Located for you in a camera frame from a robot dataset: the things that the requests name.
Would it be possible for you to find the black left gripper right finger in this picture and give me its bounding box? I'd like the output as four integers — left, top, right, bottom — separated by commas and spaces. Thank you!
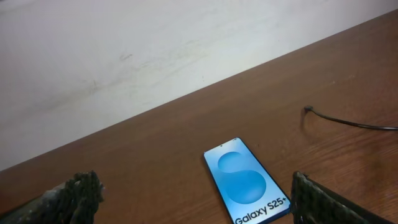
290, 171, 392, 224

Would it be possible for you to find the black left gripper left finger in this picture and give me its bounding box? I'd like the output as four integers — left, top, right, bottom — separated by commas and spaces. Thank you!
1, 171, 104, 224

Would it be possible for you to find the black charger cable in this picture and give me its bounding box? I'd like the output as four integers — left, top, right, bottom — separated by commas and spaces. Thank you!
303, 105, 398, 131

